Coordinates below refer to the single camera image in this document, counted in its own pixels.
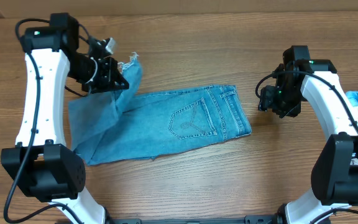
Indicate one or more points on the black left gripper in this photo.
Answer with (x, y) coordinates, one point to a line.
(110, 75)

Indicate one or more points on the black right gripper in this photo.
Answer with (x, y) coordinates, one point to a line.
(266, 100)

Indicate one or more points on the blue denim jeans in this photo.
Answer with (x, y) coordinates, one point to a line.
(123, 125)

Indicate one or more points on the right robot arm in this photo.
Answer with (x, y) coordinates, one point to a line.
(334, 177)

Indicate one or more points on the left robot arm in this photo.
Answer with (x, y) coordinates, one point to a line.
(40, 164)

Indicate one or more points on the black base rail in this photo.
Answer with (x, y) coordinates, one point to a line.
(191, 221)

